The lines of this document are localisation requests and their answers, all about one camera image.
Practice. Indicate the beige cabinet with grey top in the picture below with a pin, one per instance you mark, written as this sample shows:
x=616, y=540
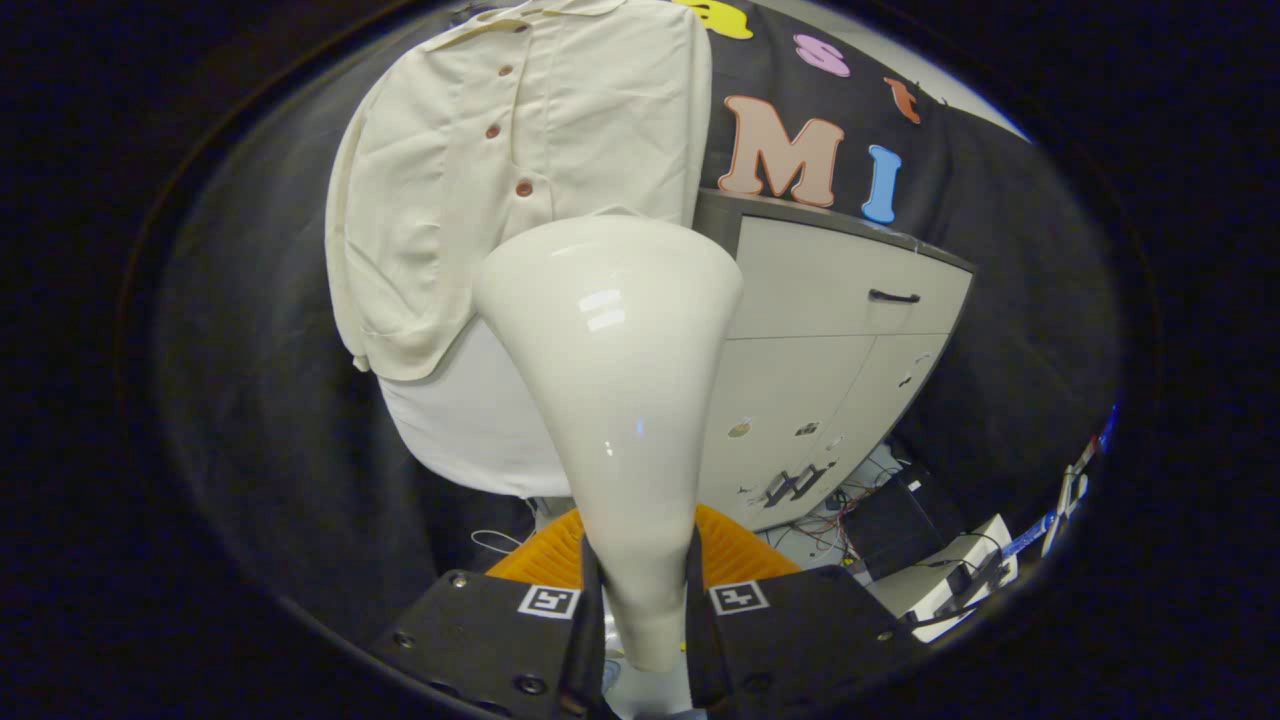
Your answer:
x=810, y=380

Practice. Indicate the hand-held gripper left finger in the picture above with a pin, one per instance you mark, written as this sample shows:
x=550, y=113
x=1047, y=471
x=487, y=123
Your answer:
x=480, y=640

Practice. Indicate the black backdrop cloth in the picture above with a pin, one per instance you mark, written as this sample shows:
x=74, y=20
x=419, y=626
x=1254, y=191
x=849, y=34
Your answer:
x=250, y=350

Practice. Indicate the white garment steamer head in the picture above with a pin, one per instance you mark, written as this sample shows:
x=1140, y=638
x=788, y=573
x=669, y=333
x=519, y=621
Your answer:
x=610, y=400

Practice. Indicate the black box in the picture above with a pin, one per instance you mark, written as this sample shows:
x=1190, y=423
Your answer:
x=890, y=525

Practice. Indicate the cream button-up shirt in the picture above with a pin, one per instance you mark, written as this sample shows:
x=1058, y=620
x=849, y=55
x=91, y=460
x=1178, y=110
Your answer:
x=420, y=200

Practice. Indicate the white box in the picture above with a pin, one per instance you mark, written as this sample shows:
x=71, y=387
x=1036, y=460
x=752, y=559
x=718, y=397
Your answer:
x=935, y=590

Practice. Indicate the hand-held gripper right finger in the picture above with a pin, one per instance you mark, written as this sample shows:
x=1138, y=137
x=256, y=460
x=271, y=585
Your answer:
x=800, y=630

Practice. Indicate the white steamer ironing board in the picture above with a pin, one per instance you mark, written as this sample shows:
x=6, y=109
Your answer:
x=470, y=430

